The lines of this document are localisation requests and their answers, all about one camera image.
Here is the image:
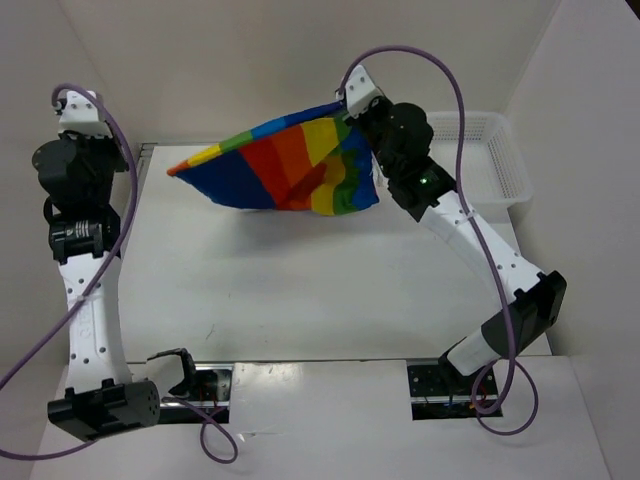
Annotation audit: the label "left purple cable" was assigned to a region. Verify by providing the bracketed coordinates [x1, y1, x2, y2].
[0, 82, 239, 462]

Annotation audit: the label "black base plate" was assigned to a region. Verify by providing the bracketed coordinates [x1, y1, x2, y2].
[159, 362, 234, 425]
[406, 360, 477, 421]

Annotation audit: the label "aluminium table edge rail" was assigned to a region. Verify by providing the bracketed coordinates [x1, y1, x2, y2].
[80, 142, 157, 364]

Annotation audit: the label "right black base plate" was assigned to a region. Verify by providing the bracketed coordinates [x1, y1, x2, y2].
[406, 360, 477, 421]

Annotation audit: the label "rainbow striped shorts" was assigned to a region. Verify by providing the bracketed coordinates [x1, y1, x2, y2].
[167, 102, 379, 216]

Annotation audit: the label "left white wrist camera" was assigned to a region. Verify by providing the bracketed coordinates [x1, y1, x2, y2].
[54, 90, 112, 139]

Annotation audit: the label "white plastic basket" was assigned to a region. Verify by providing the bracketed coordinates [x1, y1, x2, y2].
[427, 111, 533, 217]

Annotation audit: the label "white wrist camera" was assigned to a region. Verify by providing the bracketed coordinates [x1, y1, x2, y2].
[335, 64, 384, 119]
[54, 90, 112, 139]

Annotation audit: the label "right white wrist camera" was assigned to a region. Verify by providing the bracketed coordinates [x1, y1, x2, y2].
[335, 64, 384, 119]

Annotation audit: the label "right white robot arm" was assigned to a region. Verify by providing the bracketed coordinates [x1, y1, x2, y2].
[349, 96, 567, 393]

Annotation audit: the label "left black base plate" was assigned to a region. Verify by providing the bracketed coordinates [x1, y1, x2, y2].
[159, 362, 234, 425]

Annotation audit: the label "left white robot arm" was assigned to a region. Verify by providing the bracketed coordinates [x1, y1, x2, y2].
[32, 131, 200, 442]

